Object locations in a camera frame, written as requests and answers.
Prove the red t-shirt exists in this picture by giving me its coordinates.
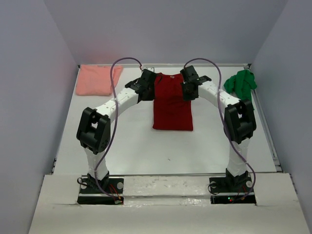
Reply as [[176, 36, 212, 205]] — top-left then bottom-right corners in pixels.
[[153, 73, 193, 131]]

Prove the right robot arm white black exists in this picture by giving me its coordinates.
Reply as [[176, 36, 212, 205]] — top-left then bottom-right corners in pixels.
[[180, 66, 256, 195]]

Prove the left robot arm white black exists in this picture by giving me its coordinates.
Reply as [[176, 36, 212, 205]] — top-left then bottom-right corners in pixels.
[[77, 69, 157, 193]]

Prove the green t-shirt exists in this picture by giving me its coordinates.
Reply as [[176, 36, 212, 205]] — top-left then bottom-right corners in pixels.
[[223, 70, 257, 101]]

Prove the folded pink t-shirt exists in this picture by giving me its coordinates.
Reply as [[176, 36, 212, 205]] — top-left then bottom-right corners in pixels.
[[75, 64, 113, 96]]

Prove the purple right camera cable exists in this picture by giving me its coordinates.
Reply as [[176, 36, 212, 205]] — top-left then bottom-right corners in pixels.
[[183, 58, 256, 203]]

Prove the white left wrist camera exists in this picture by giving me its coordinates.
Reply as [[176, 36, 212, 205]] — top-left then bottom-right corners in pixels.
[[145, 66, 155, 72]]

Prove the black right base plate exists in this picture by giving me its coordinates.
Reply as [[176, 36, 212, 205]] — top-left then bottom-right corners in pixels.
[[207, 177, 256, 205]]

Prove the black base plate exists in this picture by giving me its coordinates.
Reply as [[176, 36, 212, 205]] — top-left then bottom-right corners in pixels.
[[77, 176, 124, 205], [207, 177, 256, 205]]

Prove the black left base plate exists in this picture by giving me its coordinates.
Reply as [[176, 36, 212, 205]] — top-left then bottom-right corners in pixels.
[[77, 176, 124, 205]]

